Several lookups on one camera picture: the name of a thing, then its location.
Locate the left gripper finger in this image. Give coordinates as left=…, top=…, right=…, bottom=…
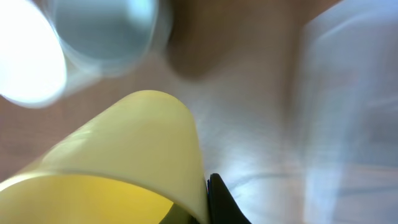
left=207, top=173, right=251, bottom=224

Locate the yellow plastic cup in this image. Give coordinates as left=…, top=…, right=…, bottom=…
left=1, top=90, right=210, bottom=223

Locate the grey plastic cup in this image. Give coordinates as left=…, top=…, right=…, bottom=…
left=42, top=0, right=173, bottom=77

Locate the white plastic cup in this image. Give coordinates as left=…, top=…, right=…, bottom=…
left=1, top=0, right=93, bottom=108

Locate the clear plastic container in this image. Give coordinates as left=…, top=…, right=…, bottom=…
left=293, top=0, right=397, bottom=223

